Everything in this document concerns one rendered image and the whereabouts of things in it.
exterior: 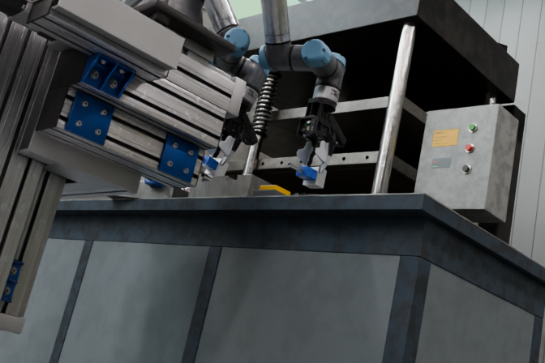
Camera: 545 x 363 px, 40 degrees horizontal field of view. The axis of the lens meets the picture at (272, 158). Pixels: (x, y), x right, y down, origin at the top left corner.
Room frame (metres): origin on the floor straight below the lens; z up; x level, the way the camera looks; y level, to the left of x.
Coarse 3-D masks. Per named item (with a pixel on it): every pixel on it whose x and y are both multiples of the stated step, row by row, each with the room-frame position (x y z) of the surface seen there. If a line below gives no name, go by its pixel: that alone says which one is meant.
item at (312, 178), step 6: (294, 168) 2.01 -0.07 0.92; (300, 168) 2.02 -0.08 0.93; (306, 168) 2.03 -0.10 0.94; (312, 168) 2.06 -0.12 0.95; (318, 168) 2.05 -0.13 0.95; (300, 174) 2.04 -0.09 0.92; (306, 174) 2.02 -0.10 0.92; (312, 174) 2.04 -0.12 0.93; (318, 174) 2.05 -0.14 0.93; (324, 174) 2.07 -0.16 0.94; (306, 180) 2.07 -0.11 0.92; (312, 180) 2.06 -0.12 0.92; (318, 180) 2.05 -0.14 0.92; (324, 180) 2.07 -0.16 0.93; (312, 186) 2.08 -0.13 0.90; (318, 186) 2.07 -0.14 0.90
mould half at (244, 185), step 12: (216, 180) 2.15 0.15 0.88; (228, 180) 2.12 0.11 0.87; (240, 180) 2.08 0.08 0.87; (252, 180) 2.05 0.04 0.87; (192, 192) 2.22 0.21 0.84; (204, 192) 2.18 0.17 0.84; (216, 192) 2.14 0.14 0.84; (228, 192) 2.11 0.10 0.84; (240, 192) 2.07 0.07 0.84; (252, 192) 2.06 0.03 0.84
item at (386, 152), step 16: (400, 48) 2.67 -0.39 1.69; (400, 64) 2.66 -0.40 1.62; (400, 80) 2.65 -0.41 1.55; (400, 96) 2.65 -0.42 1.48; (496, 96) 3.13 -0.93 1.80; (400, 112) 2.66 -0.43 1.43; (384, 128) 2.67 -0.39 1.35; (384, 144) 2.66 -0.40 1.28; (384, 160) 2.65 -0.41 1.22; (384, 176) 2.65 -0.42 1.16; (384, 192) 2.66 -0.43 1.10
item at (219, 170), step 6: (204, 156) 2.16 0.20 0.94; (210, 156) 2.15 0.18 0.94; (204, 162) 2.16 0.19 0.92; (210, 162) 2.15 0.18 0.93; (216, 162) 2.17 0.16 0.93; (210, 168) 2.17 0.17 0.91; (216, 168) 2.17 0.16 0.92; (222, 168) 2.18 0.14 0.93; (210, 174) 2.19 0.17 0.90; (216, 174) 2.18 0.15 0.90; (222, 174) 2.19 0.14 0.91
